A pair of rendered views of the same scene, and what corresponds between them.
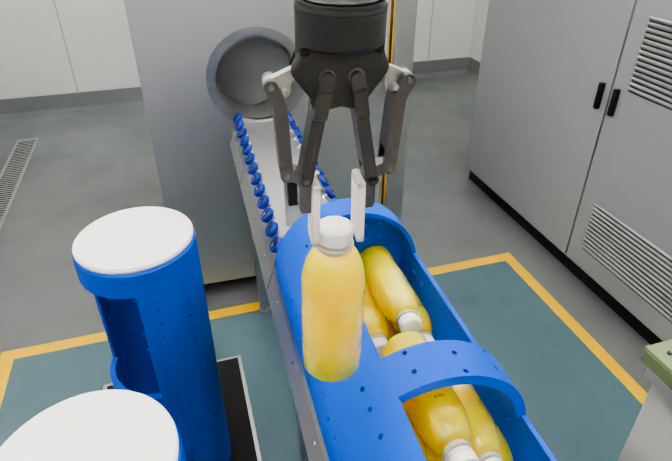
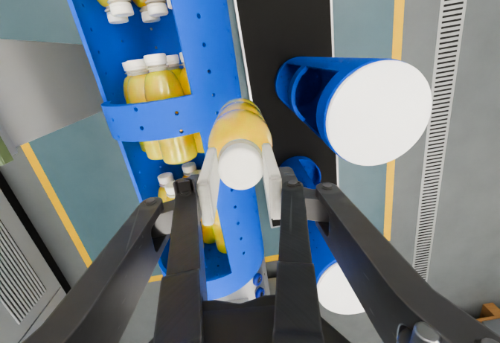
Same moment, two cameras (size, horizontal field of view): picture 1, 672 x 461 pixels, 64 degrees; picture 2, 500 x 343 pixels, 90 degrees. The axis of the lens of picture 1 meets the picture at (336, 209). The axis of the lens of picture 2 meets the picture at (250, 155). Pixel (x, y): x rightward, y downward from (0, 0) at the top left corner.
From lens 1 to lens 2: 0.39 m
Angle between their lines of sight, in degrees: 38
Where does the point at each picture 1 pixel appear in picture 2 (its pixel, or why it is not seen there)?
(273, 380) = not seen: hidden behind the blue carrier
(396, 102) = (74, 318)
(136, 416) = (350, 145)
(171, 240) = (331, 281)
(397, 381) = (190, 108)
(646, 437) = (39, 125)
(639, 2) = not seen: outside the picture
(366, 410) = (216, 95)
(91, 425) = (375, 141)
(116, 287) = not seen: hidden behind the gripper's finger
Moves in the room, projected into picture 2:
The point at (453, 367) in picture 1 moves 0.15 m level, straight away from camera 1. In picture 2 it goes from (144, 112) to (121, 186)
